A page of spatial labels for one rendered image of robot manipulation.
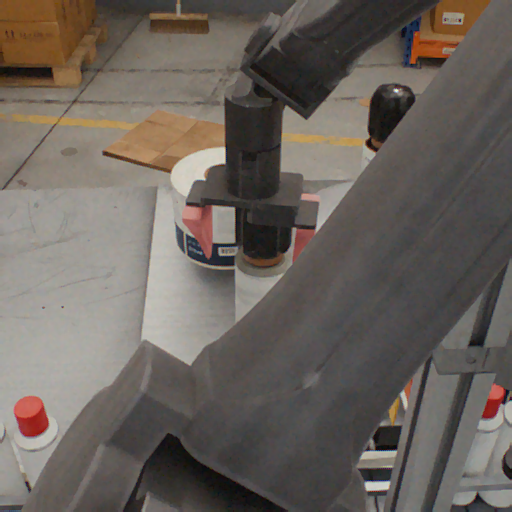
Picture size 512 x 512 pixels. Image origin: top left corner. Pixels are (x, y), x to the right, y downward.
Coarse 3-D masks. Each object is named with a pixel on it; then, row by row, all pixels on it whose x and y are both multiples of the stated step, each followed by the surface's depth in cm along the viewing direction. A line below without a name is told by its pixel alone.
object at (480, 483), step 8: (464, 480) 81; (472, 480) 81; (480, 480) 81; (488, 480) 81; (496, 480) 81; (504, 480) 81; (368, 488) 81; (376, 488) 81; (384, 488) 81; (464, 488) 81; (472, 488) 81; (480, 488) 81; (488, 488) 81; (496, 488) 81; (504, 488) 82; (8, 496) 80; (16, 496) 80; (24, 496) 80; (368, 496) 81; (0, 504) 79; (8, 504) 79; (16, 504) 79
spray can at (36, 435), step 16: (32, 400) 75; (16, 416) 74; (32, 416) 74; (48, 416) 79; (16, 432) 77; (32, 432) 75; (48, 432) 77; (32, 448) 76; (48, 448) 77; (32, 464) 77; (32, 480) 80
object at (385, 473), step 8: (360, 472) 92; (368, 472) 92; (376, 472) 92; (384, 472) 92; (368, 480) 91; (376, 480) 91; (384, 480) 91; (376, 496) 89; (384, 496) 89; (376, 504) 88; (384, 504) 88; (472, 504) 88; (480, 504) 88
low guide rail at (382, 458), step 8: (368, 456) 90; (376, 456) 90; (384, 456) 90; (392, 456) 90; (360, 464) 90; (368, 464) 90; (376, 464) 90; (384, 464) 90; (392, 464) 90; (24, 472) 88
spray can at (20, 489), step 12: (0, 432) 77; (0, 444) 77; (0, 456) 77; (12, 456) 80; (0, 468) 78; (12, 468) 80; (0, 480) 79; (12, 480) 81; (24, 480) 85; (0, 492) 80; (12, 492) 82; (24, 492) 84
